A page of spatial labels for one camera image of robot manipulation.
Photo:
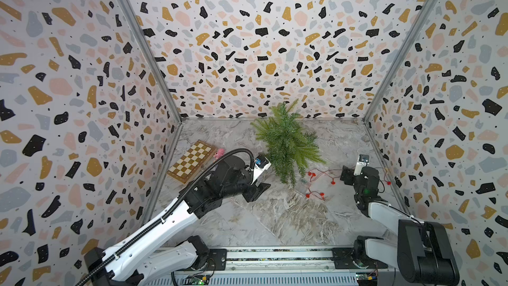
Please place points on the pink toy figure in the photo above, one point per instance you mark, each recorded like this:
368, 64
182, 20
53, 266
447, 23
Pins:
219, 153

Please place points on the metal corner post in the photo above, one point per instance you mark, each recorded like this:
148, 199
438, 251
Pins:
412, 36
149, 57

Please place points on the metal base rail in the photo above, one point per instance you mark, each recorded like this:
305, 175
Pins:
283, 265

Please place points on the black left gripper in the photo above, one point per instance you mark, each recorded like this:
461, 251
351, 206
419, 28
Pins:
256, 191

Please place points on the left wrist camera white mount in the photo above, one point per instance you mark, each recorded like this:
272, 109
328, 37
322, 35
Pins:
261, 165

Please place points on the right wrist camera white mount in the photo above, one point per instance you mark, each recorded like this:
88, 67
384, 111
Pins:
362, 161

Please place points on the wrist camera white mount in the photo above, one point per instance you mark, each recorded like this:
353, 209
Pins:
261, 165
362, 161

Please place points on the metal corner post left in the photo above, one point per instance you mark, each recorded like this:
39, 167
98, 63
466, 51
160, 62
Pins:
149, 57

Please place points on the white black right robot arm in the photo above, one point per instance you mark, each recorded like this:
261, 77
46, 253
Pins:
422, 252

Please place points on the clear battery box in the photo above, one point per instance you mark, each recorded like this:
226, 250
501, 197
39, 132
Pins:
303, 187

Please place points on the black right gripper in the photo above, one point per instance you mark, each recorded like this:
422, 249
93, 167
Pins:
347, 173

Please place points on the metal corner post right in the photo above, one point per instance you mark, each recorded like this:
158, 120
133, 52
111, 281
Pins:
412, 36

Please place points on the small green christmas tree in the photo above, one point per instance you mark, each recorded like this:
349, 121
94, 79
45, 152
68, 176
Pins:
290, 147

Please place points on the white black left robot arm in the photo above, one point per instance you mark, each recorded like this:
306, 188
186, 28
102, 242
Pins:
138, 260

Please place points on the checkered wooden board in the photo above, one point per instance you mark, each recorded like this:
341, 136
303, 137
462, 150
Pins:
192, 162

